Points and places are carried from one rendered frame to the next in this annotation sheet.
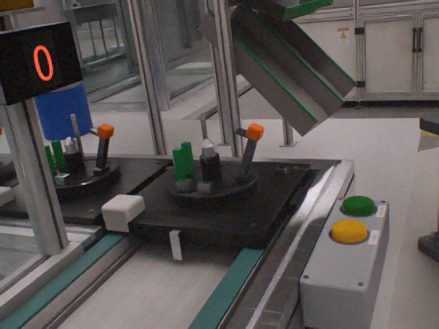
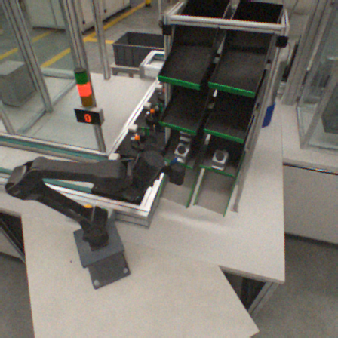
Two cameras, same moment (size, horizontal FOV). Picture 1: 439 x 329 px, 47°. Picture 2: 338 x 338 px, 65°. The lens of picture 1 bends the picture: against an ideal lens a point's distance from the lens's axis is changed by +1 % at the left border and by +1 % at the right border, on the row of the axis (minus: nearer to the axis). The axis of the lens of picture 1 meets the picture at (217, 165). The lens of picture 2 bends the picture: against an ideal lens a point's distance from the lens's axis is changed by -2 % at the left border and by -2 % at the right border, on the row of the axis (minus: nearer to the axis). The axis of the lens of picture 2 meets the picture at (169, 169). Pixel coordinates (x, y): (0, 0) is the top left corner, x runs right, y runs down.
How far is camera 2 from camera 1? 1.31 m
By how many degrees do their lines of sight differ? 69
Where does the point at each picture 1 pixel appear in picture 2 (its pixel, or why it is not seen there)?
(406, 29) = not seen: outside the picture
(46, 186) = (99, 139)
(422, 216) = (142, 251)
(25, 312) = (80, 155)
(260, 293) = (67, 192)
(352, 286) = not seen: hidden behind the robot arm
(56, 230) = (102, 148)
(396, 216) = (143, 242)
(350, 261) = not seen: hidden behind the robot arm
